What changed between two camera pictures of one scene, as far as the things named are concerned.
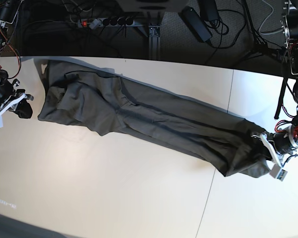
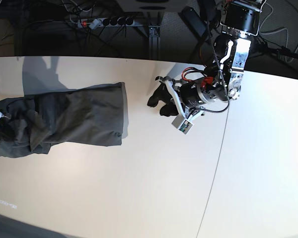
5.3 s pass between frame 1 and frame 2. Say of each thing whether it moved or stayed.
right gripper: moved
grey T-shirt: moved
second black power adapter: stayed
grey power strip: stayed
